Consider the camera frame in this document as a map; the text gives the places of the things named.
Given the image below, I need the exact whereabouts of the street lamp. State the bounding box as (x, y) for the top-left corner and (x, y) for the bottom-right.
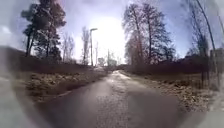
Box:
(89, 27), (99, 67)

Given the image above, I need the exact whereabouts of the grey asphalt path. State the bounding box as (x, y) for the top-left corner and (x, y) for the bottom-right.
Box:
(36, 69), (188, 128)

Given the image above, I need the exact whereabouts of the clump of tall trees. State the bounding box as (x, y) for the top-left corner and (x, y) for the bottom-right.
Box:
(121, 2), (177, 66)

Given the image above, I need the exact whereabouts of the long dark hedge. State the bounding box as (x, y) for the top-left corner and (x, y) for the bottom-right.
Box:
(124, 54), (224, 75)

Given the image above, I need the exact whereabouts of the grass verge with dry leaves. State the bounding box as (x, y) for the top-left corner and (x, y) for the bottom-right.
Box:
(13, 68), (109, 103)
(119, 69), (224, 113)

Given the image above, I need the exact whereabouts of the dark hedge on bank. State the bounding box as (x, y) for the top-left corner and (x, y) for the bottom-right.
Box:
(0, 46), (98, 74)

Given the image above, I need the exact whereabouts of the large pine tree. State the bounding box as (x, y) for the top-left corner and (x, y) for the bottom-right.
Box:
(20, 0), (68, 63)

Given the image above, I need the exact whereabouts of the thin leaning pole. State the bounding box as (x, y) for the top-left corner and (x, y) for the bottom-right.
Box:
(194, 0), (222, 88)

